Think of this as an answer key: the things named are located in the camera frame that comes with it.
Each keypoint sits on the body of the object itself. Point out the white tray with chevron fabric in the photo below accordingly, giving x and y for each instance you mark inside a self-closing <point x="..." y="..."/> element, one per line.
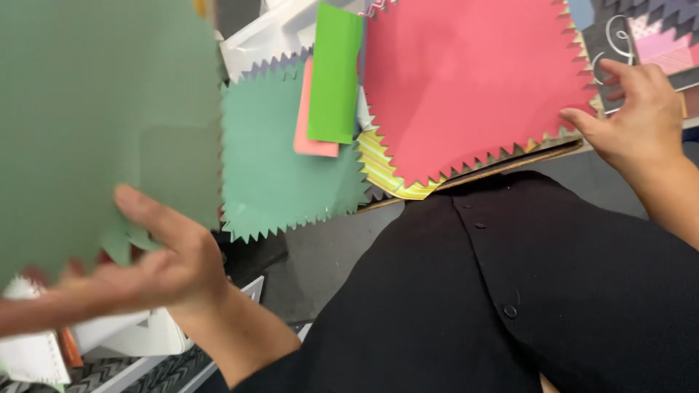
<point x="158" y="371"/>

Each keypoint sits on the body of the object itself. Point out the light green fabric swatch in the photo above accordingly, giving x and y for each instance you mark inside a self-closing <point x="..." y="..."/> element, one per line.
<point x="82" y="109"/>

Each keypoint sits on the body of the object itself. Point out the white stitched fabric piece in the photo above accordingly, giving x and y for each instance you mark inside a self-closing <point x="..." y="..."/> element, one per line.
<point x="30" y="355"/>

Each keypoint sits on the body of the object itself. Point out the white folded fabric piece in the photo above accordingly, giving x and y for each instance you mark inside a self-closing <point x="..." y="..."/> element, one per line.
<point x="136" y="335"/>

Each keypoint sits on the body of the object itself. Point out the teal green fabric swatch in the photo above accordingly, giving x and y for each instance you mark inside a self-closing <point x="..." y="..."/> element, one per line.
<point x="273" y="164"/>

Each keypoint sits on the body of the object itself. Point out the bright green fabric strip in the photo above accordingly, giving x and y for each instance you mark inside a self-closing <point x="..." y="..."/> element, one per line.
<point x="334" y="82"/>

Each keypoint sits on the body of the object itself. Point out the person's right hand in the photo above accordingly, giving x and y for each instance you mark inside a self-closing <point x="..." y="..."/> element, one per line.
<point x="644" y="125"/>

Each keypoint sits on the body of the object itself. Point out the coral red fabric swatch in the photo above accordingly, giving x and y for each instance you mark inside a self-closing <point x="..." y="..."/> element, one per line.
<point x="464" y="82"/>

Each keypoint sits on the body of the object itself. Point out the salmon pink fabric strip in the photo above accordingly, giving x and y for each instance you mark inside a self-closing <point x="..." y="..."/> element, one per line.
<point x="304" y="143"/>

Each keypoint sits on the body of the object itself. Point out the yellow striped fabric swatch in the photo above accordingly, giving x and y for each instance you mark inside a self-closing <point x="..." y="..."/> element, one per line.
<point x="378" y="170"/>

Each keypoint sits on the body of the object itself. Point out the blue fabric swatch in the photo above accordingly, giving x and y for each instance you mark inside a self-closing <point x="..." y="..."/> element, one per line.
<point x="580" y="12"/>

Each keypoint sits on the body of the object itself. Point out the brown cardboard swatch board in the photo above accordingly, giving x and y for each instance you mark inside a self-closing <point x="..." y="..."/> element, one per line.
<point x="524" y="161"/>

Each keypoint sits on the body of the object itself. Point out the red white zigzag ribbon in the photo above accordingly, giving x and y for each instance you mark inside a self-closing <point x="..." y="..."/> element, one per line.
<point x="377" y="6"/>

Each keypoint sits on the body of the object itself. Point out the person's black buttoned garment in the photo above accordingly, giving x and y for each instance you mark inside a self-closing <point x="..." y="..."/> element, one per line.
<point x="546" y="300"/>

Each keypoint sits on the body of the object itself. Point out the person's left hand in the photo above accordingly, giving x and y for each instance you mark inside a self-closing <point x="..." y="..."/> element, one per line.
<point x="180" y="267"/>

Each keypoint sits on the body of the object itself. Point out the dark sample card, pink swatches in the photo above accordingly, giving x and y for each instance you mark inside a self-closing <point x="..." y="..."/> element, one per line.
<point x="607" y="38"/>

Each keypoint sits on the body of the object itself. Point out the orange fabric piece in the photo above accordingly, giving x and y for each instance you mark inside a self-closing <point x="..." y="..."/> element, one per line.
<point x="71" y="349"/>

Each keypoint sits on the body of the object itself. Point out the purple zigzag-edged fabric swatch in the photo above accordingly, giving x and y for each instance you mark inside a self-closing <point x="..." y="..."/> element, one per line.
<point x="273" y="65"/>

